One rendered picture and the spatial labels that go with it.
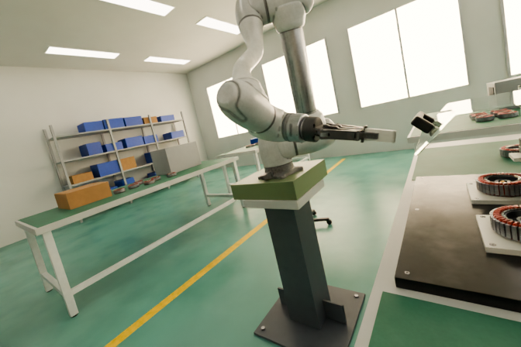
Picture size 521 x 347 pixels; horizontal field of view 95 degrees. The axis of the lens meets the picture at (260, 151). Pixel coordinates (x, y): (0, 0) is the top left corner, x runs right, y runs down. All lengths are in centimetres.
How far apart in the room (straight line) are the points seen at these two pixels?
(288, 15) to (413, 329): 102
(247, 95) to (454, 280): 55
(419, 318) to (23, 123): 662
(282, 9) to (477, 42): 458
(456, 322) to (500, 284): 11
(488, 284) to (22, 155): 658
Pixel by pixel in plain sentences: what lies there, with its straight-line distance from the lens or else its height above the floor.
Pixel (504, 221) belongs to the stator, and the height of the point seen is 82.
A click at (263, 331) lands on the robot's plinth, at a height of 2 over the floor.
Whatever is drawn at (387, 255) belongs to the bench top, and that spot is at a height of 75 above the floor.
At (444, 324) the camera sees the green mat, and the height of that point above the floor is 75.
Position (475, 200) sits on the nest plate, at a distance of 89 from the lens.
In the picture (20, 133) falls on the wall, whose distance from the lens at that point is 662.
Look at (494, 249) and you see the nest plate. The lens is 67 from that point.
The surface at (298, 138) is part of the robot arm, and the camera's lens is 71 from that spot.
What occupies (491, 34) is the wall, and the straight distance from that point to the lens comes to 546.
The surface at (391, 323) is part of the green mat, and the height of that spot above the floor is 75.
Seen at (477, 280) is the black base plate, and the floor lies 77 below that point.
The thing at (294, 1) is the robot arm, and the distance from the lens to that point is 111.
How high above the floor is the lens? 111
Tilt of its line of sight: 6 degrees down
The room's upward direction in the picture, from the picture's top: 13 degrees counter-clockwise
